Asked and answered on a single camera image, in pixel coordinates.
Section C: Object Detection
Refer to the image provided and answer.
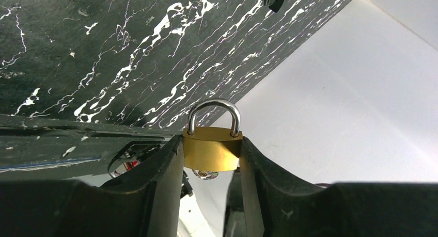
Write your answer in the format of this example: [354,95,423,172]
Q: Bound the small brass padlock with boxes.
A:
[182,98,243,172]

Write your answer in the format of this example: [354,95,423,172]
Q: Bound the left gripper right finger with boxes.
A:
[240,138,437,236]

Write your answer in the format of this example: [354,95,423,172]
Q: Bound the small silver key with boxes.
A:
[192,169,219,180]

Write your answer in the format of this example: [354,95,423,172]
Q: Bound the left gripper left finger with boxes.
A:
[1,135,183,236]

